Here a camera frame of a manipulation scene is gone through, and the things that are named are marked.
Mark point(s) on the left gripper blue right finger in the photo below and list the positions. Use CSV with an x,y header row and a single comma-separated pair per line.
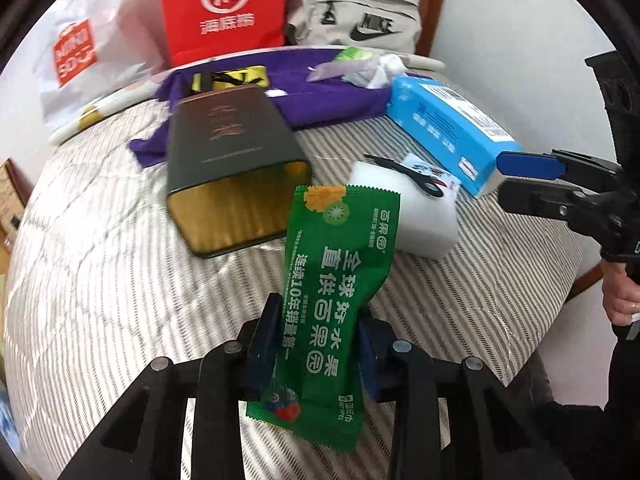
x,y
375,337

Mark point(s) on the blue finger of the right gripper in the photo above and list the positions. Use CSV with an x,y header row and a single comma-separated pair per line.
x,y
538,199
525,165

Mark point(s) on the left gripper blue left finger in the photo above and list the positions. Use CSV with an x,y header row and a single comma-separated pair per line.
x,y
263,348

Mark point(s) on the green wet wipe sachet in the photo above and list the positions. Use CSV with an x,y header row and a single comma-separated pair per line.
x,y
338,253

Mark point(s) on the yellow mesh pouch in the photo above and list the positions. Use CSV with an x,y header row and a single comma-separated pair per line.
x,y
217,80

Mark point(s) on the person's right hand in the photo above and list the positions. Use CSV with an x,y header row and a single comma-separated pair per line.
x,y
621,294

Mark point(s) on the blue tissue pack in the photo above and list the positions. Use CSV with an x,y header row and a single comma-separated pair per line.
x,y
458,134

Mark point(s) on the white persimmon wipe sachet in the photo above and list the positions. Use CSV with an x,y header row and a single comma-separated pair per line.
x,y
444,185

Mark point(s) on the white foam block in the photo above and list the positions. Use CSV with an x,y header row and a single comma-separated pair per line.
x,y
428,226

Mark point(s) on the white glove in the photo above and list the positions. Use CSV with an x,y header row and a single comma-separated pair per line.
x,y
377,73

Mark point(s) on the striped mattress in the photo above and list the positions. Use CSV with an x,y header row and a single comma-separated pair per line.
x,y
101,283

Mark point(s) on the dark green tea box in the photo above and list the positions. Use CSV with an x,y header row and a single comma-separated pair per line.
x,y
233,165

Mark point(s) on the purple towel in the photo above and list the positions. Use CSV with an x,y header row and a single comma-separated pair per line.
x,y
302,104

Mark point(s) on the beige Nike bag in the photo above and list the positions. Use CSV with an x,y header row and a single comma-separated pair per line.
x,y
383,24

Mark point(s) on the brown patterned box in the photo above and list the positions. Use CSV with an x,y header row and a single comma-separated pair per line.
x,y
15,192

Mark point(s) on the white rolled mat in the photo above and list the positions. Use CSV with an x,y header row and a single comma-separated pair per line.
x,y
145,89

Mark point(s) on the red paper bag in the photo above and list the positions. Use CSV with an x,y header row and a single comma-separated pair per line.
x,y
198,29

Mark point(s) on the white Miniso plastic bag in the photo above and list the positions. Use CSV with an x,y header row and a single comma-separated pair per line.
x,y
89,49

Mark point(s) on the brown wooden door frame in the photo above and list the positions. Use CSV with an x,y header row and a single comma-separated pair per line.
x,y
432,5

